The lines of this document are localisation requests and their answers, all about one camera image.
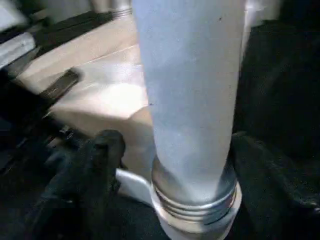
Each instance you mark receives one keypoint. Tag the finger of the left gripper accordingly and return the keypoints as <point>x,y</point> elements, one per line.
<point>63,83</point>

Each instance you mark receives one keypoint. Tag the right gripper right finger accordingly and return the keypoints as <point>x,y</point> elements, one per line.
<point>275,205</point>

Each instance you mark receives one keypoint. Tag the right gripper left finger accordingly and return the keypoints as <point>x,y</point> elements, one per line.
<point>82,190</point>

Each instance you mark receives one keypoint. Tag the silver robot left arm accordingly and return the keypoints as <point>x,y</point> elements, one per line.
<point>15,50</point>

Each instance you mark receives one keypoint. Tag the white plastic table top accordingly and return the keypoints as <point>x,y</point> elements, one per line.
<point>100,100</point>

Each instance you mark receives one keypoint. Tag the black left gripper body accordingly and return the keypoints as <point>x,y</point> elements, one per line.
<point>22,105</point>

